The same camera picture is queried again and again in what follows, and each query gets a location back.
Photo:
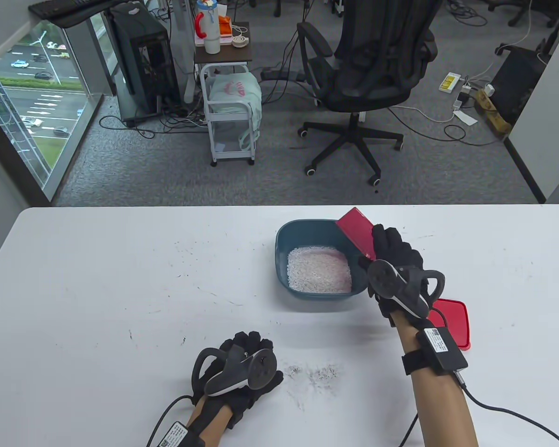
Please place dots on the red plastic container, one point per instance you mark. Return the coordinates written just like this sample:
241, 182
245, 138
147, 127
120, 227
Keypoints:
356, 230

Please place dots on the red plastic lid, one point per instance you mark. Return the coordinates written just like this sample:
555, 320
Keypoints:
454, 321

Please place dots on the person's left hand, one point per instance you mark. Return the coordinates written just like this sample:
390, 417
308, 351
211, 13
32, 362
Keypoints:
266, 393

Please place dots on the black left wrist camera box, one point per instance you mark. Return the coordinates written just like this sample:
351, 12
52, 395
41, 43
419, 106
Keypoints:
177, 435

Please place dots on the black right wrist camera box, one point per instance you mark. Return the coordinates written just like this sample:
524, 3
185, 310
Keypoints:
440, 351

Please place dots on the black keyboard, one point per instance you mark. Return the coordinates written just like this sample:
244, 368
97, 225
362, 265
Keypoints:
60, 8

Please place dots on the white paper sheet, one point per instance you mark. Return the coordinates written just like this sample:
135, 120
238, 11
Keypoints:
465, 118

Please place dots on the black computer tower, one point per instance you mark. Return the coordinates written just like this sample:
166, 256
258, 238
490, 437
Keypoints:
144, 60

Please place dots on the teal plastic basin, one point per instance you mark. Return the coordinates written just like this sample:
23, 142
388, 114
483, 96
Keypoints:
286, 237

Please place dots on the glass window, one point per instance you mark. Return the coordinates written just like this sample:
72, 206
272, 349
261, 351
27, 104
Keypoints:
37, 93

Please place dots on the black case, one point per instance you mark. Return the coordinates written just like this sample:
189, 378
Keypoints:
517, 84

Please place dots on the white power adapter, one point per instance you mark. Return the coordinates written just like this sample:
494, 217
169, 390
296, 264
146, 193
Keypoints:
489, 90

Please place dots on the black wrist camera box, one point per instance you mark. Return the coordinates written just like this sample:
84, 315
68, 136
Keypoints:
440, 351
177, 435

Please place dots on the black and white controller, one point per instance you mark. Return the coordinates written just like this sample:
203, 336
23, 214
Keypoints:
261, 370
384, 279

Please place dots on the person's right hand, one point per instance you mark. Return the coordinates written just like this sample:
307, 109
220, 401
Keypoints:
393, 244

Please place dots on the white rice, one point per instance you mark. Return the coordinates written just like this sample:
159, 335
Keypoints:
319, 272

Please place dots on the white rolling cart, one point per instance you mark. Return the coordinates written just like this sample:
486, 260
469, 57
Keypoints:
228, 117

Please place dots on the orange packet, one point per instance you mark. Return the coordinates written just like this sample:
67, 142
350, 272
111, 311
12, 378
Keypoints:
225, 25

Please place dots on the black power strip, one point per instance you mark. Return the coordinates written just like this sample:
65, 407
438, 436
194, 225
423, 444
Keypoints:
279, 74

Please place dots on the person's left forearm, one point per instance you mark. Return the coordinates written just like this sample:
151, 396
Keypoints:
209, 423

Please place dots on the black office chair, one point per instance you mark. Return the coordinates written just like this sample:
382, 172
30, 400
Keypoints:
368, 88

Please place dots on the brown side table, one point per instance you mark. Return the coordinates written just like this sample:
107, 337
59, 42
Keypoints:
228, 55

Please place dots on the yellow and white power strip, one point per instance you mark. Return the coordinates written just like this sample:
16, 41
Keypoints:
449, 83

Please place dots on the person's right forearm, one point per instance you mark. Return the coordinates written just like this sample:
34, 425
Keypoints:
442, 409

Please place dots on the white desk leg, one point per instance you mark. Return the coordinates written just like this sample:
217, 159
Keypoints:
184, 46

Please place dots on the pale green plastic bag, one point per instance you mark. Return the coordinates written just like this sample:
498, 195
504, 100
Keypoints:
235, 91

